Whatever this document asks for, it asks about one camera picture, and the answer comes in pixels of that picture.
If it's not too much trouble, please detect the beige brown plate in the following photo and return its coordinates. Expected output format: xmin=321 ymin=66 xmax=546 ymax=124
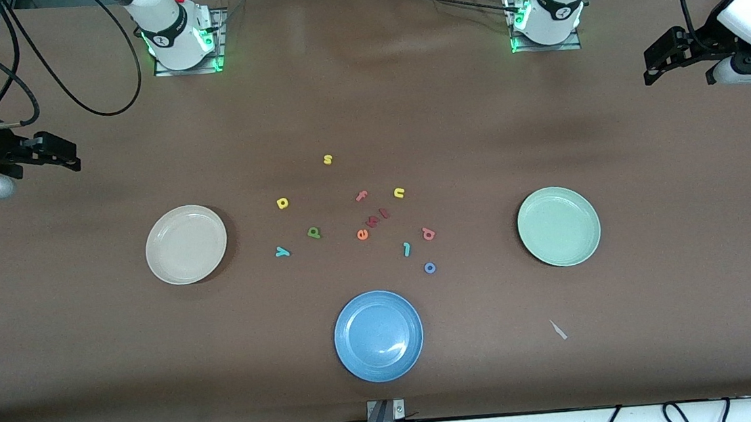
xmin=142 ymin=202 xmax=232 ymax=289

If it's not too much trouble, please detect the pale green plate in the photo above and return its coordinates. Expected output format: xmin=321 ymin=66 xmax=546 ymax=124
xmin=514 ymin=183 xmax=605 ymax=272

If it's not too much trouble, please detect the blue plate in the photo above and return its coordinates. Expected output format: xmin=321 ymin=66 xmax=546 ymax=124
xmin=330 ymin=287 xmax=428 ymax=386

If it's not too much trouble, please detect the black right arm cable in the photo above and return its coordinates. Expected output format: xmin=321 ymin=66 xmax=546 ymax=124
xmin=0 ymin=0 xmax=146 ymax=129

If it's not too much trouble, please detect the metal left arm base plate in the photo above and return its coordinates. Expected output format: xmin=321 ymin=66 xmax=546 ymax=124
xmin=505 ymin=0 xmax=583 ymax=56

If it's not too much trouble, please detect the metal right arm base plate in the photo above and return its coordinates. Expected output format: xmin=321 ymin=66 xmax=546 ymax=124
xmin=149 ymin=7 xmax=232 ymax=78

